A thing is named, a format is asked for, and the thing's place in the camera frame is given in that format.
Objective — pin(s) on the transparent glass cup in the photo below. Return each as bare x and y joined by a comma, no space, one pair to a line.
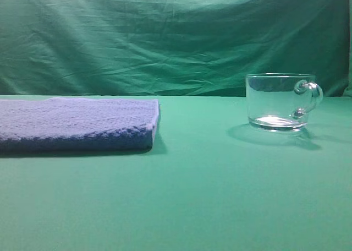
281,102

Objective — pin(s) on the folded blue towel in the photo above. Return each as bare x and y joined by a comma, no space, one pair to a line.
78,124

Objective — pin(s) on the green backdrop cloth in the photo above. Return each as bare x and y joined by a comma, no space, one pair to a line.
170,47

